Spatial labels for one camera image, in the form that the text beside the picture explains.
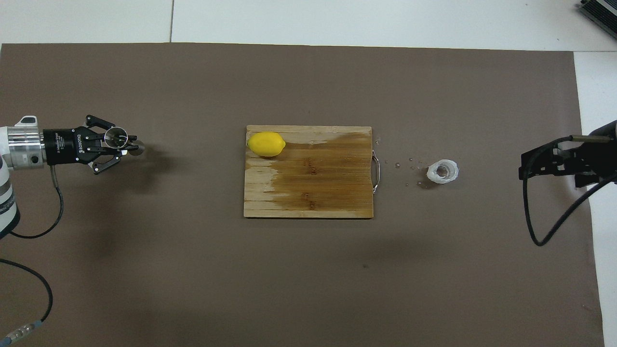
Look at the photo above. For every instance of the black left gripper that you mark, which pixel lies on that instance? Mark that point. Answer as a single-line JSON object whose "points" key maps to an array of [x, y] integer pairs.
{"points": [[67, 145]]}

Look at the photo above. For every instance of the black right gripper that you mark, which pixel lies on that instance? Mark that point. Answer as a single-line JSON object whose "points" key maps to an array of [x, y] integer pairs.
{"points": [[600, 154]]}

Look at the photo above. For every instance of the steel jigger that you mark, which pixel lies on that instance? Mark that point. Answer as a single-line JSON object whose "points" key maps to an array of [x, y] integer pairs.
{"points": [[115, 135]]}

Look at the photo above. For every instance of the clear plastic cup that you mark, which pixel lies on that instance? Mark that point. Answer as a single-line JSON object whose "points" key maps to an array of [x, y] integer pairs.
{"points": [[442, 172]]}

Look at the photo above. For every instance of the brown table mat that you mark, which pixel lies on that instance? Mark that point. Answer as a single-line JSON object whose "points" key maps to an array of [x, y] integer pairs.
{"points": [[193, 265]]}

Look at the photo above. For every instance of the grey ribbed device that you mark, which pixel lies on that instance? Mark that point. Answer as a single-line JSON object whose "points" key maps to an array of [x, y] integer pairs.
{"points": [[602, 12]]}

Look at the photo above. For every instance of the yellow lemon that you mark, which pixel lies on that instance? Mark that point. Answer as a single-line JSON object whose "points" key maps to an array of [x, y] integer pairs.
{"points": [[266, 144]]}

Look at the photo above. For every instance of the wooden cutting board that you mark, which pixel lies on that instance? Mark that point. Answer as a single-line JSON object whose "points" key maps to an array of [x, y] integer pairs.
{"points": [[313, 193]]}

